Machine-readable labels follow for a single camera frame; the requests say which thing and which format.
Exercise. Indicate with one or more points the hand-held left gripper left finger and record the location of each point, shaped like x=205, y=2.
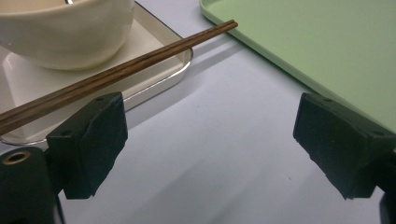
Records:
x=90, y=146

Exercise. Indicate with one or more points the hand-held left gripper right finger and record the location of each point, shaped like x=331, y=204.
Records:
x=342, y=146

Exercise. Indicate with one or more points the green tray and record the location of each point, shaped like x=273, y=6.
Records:
x=311, y=40

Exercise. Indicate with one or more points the cream bowl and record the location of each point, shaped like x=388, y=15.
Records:
x=62, y=37

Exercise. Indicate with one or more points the white square plate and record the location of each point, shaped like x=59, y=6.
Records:
x=149, y=40

